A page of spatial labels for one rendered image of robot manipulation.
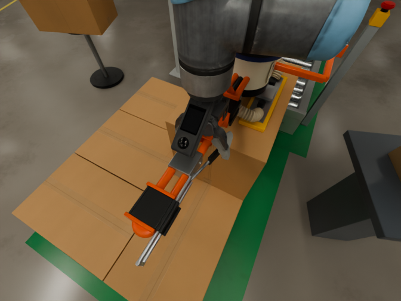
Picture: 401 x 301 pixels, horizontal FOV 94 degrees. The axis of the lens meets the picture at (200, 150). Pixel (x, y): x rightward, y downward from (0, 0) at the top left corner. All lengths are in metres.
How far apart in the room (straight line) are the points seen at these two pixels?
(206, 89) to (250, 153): 0.40
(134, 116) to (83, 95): 1.34
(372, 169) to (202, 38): 0.99
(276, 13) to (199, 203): 0.87
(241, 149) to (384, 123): 2.20
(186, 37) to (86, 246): 0.98
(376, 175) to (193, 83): 0.96
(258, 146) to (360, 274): 1.34
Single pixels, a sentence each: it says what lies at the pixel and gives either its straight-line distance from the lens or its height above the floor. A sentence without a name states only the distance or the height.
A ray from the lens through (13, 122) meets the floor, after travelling 2.77.
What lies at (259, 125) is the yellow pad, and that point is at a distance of 0.72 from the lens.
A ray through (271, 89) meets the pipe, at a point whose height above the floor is 0.99.
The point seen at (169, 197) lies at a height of 1.10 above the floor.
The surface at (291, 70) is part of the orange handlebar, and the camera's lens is 0.80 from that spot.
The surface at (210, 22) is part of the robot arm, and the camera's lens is 0.26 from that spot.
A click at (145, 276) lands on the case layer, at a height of 0.54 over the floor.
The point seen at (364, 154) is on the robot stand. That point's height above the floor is 0.75.
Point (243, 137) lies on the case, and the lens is 0.70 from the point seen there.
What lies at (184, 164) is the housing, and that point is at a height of 1.09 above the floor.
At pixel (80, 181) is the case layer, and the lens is 1.22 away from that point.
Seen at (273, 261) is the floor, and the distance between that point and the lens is 1.58.
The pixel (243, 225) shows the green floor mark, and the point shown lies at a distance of 1.55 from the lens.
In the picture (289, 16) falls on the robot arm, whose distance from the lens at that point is 0.26.
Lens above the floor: 1.50
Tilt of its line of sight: 58 degrees down
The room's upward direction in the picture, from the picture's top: straight up
